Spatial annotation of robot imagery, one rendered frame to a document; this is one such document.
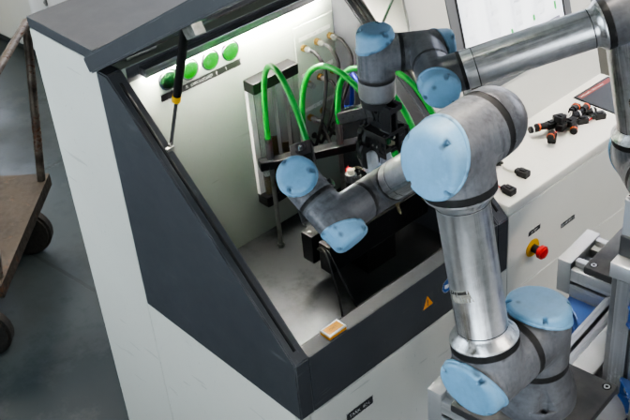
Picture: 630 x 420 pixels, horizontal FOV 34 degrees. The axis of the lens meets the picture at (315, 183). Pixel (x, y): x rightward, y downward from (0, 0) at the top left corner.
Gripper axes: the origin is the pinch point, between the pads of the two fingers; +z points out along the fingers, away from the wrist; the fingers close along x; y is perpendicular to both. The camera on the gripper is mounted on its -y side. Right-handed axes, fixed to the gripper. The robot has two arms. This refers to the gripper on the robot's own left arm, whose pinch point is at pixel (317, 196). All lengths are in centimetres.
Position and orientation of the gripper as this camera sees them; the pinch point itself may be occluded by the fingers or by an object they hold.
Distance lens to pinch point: 222.3
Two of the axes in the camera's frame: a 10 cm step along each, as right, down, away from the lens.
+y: 2.9, 9.3, -2.2
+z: 1.3, 1.8, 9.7
